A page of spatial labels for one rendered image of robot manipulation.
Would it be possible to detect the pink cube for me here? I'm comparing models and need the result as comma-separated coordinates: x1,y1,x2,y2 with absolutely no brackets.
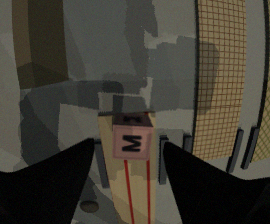
111,113,154,160

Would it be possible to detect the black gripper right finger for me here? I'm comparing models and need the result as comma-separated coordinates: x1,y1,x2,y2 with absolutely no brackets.
163,141,270,224

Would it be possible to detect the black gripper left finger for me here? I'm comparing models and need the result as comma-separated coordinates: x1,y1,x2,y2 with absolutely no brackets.
0,139,95,224

